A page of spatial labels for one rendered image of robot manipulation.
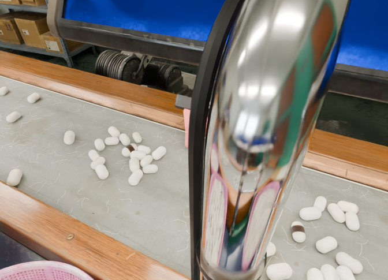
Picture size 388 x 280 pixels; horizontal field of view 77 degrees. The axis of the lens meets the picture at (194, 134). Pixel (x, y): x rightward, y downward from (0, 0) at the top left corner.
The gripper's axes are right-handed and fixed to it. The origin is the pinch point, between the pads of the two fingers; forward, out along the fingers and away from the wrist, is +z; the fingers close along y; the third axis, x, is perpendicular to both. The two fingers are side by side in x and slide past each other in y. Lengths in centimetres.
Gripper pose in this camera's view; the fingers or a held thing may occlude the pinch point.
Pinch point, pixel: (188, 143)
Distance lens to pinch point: 52.2
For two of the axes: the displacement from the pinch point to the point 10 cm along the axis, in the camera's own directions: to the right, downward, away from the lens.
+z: -3.2, 9.4, -1.4
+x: 2.6, 2.3, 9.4
